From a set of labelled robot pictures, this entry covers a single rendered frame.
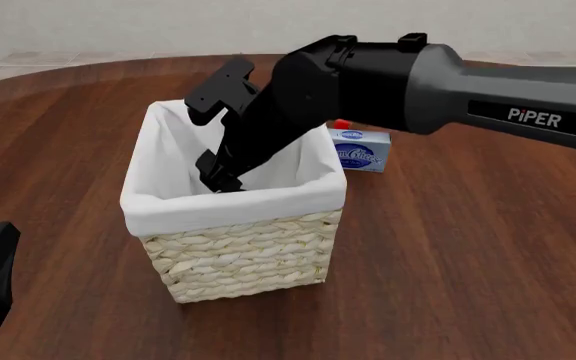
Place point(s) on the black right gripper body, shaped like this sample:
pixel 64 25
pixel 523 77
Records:
pixel 220 178

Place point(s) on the grey and black right robot arm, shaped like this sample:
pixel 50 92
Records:
pixel 468 93

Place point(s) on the woven basket with white liner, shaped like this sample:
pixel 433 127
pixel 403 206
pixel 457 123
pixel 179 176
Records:
pixel 248 251

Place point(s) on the small red container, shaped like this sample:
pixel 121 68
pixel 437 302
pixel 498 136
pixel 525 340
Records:
pixel 342 123

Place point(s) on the blue cream cheese box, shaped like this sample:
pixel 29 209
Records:
pixel 363 152

